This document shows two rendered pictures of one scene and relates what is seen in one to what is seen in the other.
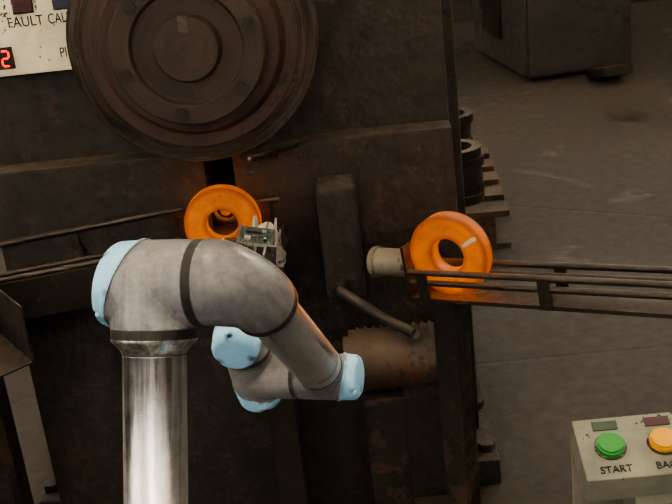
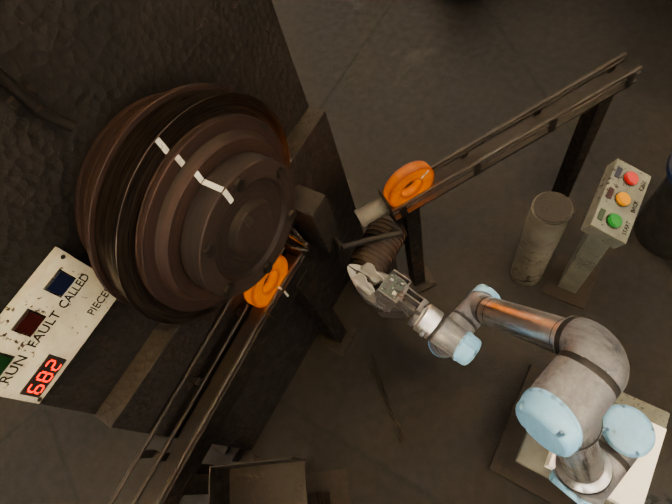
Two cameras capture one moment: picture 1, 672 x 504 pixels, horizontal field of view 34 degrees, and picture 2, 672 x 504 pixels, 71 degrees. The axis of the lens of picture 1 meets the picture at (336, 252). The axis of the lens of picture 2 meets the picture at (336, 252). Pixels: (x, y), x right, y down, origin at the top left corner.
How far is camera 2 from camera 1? 162 cm
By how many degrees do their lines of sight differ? 49
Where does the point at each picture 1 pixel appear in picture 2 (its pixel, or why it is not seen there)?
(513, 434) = not seen: hidden behind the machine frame
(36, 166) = (133, 381)
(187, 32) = (253, 221)
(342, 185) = (317, 199)
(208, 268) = (625, 374)
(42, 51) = (76, 328)
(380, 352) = (387, 254)
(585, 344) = not seen: hidden behind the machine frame
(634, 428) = (609, 204)
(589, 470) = (621, 238)
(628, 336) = not seen: hidden behind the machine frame
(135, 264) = (588, 418)
